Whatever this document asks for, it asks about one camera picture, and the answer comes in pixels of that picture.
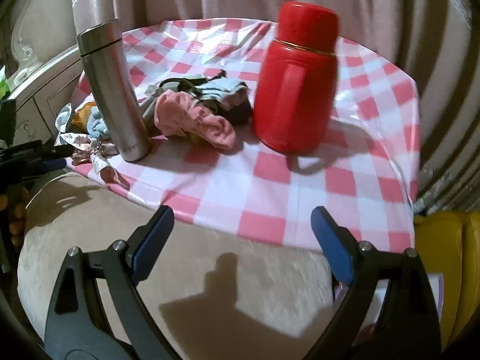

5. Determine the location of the pink soft cloth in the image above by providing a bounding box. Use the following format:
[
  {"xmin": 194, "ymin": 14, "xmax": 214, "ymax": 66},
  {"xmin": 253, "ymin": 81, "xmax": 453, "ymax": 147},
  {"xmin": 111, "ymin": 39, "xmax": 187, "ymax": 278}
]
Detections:
[{"xmin": 154, "ymin": 89, "xmax": 237, "ymax": 151}]

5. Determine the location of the floral patterned cloth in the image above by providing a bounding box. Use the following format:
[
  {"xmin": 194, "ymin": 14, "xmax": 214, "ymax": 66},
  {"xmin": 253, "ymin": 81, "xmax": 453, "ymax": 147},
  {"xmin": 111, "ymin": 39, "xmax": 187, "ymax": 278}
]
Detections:
[{"xmin": 55, "ymin": 103, "xmax": 130, "ymax": 190}]

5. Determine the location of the orange cloth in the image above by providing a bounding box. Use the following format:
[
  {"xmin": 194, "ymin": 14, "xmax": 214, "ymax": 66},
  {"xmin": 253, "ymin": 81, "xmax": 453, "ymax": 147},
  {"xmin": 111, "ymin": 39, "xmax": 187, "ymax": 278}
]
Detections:
[{"xmin": 72, "ymin": 102, "xmax": 96, "ymax": 133}]

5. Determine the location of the light blue cloth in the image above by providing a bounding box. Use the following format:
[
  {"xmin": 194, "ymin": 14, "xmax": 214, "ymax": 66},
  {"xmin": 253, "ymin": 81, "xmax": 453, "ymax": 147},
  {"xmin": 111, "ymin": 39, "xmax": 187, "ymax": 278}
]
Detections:
[{"xmin": 87, "ymin": 106, "xmax": 110, "ymax": 141}]

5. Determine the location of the white ornate cabinet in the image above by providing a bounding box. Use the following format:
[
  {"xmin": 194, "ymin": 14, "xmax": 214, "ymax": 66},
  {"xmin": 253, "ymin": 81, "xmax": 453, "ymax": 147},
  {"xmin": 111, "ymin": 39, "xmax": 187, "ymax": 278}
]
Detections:
[{"xmin": 1, "ymin": 0, "xmax": 81, "ymax": 145}]

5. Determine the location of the red white checkered tablecloth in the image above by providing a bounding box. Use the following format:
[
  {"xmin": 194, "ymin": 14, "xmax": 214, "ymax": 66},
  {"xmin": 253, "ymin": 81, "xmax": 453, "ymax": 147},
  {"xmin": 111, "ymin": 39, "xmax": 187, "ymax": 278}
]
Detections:
[{"xmin": 107, "ymin": 18, "xmax": 420, "ymax": 252}]

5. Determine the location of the silver steel thermos bottle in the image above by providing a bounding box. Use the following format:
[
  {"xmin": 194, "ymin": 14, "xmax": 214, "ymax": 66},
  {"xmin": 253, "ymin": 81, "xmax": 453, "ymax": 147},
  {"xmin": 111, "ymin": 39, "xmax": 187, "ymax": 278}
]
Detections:
[{"xmin": 77, "ymin": 19, "xmax": 151, "ymax": 162}]

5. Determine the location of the grey green striped cloth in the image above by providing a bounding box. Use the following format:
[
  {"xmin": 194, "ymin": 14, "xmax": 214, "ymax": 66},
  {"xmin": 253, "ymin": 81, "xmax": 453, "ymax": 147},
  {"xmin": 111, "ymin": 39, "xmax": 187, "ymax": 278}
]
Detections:
[{"xmin": 139, "ymin": 70, "xmax": 252, "ymax": 128}]

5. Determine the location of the red thermos jug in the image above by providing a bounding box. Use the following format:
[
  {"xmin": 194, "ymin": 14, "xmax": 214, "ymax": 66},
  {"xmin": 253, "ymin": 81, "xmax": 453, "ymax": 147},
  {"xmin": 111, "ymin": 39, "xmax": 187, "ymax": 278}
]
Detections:
[{"xmin": 253, "ymin": 1, "xmax": 339, "ymax": 155}]

